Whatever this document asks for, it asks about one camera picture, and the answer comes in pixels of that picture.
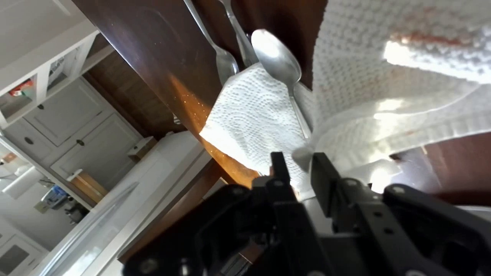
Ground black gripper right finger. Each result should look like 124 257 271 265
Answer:
308 151 343 207

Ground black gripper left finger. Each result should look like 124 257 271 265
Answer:
268 150 294 193

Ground white waffle towel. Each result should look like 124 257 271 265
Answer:
291 0 491 194

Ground white paper towel sheet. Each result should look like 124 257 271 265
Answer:
197 62 314 177

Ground large steel spoon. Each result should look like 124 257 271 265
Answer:
248 27 314 141

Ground steel fork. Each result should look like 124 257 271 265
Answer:
182 0 240 85

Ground slim steel spoon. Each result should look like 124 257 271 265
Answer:
219 0 260 69

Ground brown wooden box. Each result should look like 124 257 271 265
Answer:
67 167 110 207

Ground white glass door kitchen cabinets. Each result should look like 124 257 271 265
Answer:
0 0 145 276

